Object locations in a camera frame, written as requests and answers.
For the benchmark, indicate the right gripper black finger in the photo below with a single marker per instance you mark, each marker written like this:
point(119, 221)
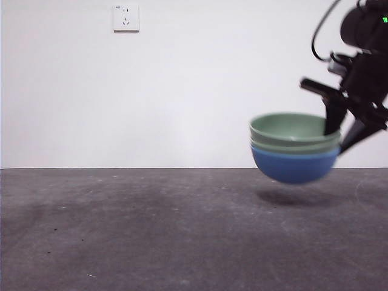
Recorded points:
point(354, 133)
point(332, 118)

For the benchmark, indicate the green ribbed bowl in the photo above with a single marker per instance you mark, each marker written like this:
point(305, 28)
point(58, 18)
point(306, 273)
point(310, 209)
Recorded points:
point(288, 127)
point(291, 147)

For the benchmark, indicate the blue ribbed bowl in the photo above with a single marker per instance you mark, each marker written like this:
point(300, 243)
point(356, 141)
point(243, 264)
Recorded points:
point(294, 166)

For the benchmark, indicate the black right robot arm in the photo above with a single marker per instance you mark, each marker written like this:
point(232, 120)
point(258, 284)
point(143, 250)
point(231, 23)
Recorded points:
point(360, 27)

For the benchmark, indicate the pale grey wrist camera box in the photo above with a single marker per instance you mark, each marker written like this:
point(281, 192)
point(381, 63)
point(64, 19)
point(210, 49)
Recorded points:
point(338, 65)

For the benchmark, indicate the white wall socket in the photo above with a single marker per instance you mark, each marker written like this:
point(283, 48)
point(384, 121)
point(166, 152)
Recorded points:
point(126, 18)

